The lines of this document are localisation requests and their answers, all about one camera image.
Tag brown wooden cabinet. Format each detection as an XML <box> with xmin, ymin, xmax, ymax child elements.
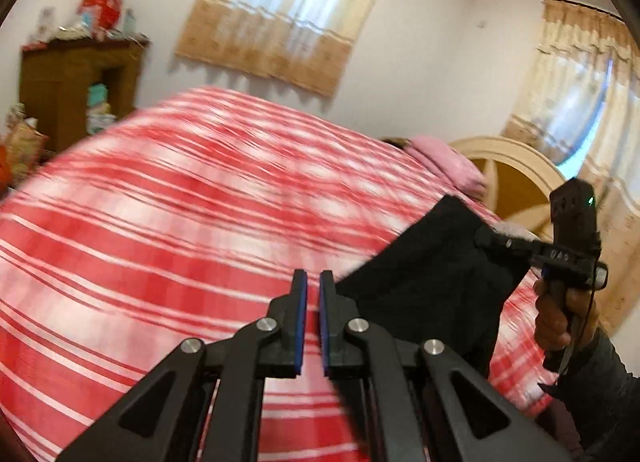
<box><xmin>20</xmin><ymin>36</ymin><xmax>151</xmax><ymax>153</ymax></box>

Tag beige patterned window curtain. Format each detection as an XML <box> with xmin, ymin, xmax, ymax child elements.
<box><xmin>175</xmin><ymin>0</ymin><xmax>396</xmax><ymax>97</ymax></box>

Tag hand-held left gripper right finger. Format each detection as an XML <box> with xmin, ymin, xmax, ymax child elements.
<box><xmin>320</xmin><ymin>271</ymin><xmax>571</xmax><ymax>462</ymax></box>

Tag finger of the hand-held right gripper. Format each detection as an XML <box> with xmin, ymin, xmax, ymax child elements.
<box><xmin>475</xmin><ymin>226</ymin><xmax>546</xmax><ymax>263</ymax></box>

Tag colourful patterned bag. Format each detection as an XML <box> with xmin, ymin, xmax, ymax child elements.
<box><xmin>0</xmin><ymin>104</ymin><xmax>48</xmax><ymax>187</ymax></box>

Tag red plaid bed sheet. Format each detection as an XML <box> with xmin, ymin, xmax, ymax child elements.
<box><xmin>0</xmin><ymin>86</ymin><xmax>561</xmax><ymax>462</ymax></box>

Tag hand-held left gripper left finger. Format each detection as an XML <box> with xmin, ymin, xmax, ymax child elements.
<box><xmin>57</xmin><ymin>270</ymin><xmax>307</xmax><ymax>462</ymax></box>

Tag person's right hand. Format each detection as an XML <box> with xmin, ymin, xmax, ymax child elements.
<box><xmin>534</xmin><ymin>279</ymin><xmax>598</xmax><ymax>358</ymax></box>

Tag pink pillow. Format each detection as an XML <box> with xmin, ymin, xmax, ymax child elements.
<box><xmin>407</xmin><ymin>136</ymin><xmax>488</xmax><ymax>200</ymax></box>

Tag cream and brown headboard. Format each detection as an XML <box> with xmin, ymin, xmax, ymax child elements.
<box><xmin>447</xmin><ymin>136</ymin><xmax>568</xmax><ymax>243</ymax></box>

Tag teal box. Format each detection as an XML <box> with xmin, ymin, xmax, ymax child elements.
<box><xmin>86</xmin><ymin>84</ymin><xmax>111</xmax><ymax>108</ymax></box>

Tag person's right forearm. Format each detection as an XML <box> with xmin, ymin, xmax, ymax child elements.
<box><xmin>550</xmin><ymin>327</ymin><xmax>640</xmax><ymax>462</ymax></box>

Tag long beige patterned curtain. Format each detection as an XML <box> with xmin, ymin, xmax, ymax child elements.
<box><xmin>500</xmin><ymin>0</ymin><xmax>640</xmax><ymax>333</ymax></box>

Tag black pants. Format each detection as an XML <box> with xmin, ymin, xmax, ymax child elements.
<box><xmin>332</xmin><ymin>194</ymin><xmax>533</xmax><ymax>378</ymax></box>

